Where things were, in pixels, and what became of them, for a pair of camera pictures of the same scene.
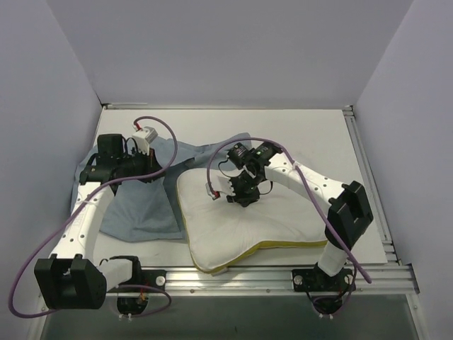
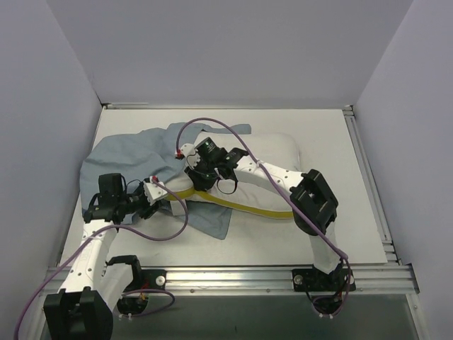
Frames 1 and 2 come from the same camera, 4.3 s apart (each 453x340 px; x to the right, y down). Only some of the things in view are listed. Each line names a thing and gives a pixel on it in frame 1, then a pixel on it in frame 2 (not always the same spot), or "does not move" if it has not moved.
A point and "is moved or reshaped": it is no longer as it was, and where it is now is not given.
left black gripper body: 148,163 → 149,207
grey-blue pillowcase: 149,211 is moved or reshaped
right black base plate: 318,280 does not move
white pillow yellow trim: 221,230 is moved or reshaped
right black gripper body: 243,195 → 193,170
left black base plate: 153,278 does not move
